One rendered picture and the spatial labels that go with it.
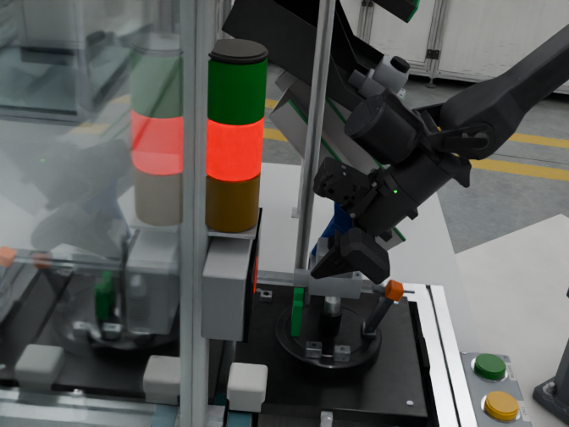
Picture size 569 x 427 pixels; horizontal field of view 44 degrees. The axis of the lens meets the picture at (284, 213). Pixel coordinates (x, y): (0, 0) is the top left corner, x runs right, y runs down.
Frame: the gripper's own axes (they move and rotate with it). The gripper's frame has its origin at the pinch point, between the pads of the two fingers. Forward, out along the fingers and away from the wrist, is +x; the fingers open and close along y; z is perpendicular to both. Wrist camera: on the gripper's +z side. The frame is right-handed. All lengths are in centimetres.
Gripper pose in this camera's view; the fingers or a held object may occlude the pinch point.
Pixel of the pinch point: (332, 248)
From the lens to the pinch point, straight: 86.5
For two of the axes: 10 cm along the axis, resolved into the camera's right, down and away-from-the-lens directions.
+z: -7.4, -6.0, -3.0
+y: -0.5, 4.9, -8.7
